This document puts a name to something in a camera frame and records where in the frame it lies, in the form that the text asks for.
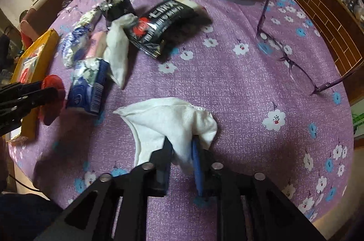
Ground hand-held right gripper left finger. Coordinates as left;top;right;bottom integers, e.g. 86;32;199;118
35;138;172;241

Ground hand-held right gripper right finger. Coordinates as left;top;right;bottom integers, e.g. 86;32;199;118
192;140;325;241

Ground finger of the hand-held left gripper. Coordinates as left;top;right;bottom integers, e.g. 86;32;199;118
0;88;59;135
0;82;44;96

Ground red cloth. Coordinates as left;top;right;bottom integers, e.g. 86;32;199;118
38;74;66;126

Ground yellow cardboard box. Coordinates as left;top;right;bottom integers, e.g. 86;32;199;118
7;29;60;142

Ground white cloth glove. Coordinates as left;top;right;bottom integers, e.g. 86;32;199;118
103;13;139;90
113;97;218;174

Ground black printed packet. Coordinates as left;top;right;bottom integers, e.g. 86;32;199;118
126;0;207;59

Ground red white packet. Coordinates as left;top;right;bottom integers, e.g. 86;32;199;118
19;56;40;82

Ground blue tissue pack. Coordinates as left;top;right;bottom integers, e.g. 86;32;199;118
66;57;111;116

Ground blue white plastic packet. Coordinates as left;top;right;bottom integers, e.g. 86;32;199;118
61;8;101;68

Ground purple floral tablecloth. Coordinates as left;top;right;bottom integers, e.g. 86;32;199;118
7;0;354;241

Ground pink tissue pack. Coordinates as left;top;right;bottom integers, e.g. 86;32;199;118
87;30;108;60

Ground black electric motor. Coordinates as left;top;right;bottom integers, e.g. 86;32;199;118
99;0;135;26

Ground person's dark clothing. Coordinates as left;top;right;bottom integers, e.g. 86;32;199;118
0;192;63;241

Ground green plant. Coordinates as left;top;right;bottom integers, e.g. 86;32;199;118
351;113;364;136

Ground wooden cabinet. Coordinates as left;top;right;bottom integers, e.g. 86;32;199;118
262;0;364;105

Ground purple frame eyeglasses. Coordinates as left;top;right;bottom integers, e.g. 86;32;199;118
256;0;359;96

